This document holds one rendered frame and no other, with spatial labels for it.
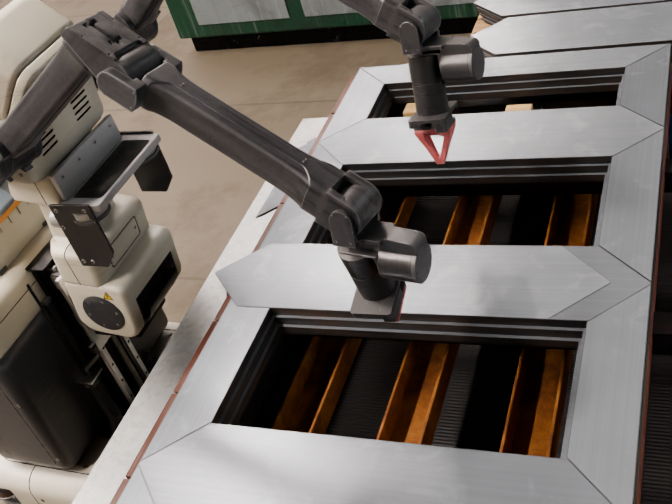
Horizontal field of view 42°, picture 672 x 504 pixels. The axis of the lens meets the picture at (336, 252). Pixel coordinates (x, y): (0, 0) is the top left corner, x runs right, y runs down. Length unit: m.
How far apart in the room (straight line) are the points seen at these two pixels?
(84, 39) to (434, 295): 0.70
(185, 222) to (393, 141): 1.74
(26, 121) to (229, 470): 0.64
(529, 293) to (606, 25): 0.95
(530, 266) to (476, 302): 0.12
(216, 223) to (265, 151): 2.27
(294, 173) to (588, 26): 1.23
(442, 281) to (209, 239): 1.96
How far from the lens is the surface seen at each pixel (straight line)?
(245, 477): 1.36
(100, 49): 1.29
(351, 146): 1.96
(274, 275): 1.67
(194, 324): 1.94
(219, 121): 1.23
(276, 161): 1.20
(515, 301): 1.48
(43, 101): 1.45
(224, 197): 3.60
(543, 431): 1.53
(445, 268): 1.56
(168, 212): 3.66
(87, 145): 1.86
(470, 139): 1.88
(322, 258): 1.66
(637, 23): 2.26
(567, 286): 1.49
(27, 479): 2.46
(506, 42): 2.27
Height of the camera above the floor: 1.88
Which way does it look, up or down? 37 degrees down
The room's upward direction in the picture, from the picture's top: 18 degrees counter-clockwise
